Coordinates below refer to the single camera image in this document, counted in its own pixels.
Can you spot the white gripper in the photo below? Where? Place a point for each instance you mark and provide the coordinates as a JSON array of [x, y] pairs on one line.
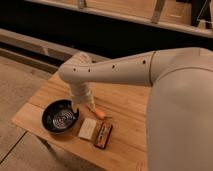
[[81, 94]]

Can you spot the black ceramic bowl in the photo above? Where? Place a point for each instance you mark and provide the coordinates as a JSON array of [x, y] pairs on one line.
[[58, 117]]

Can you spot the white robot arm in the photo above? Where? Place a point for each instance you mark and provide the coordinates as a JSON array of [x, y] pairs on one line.
[[179, 125]]

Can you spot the orange carrot toy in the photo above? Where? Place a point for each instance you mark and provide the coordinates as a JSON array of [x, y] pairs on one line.
[[98, 113]]

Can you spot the beige rectangular block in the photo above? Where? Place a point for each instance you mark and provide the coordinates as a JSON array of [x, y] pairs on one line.
[[87, 128]]

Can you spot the wooden table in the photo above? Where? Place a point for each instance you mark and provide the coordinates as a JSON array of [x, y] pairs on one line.
[[125, 107]]

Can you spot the long wooden shelf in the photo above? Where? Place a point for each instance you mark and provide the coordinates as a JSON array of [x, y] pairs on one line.
[[168, 14]]

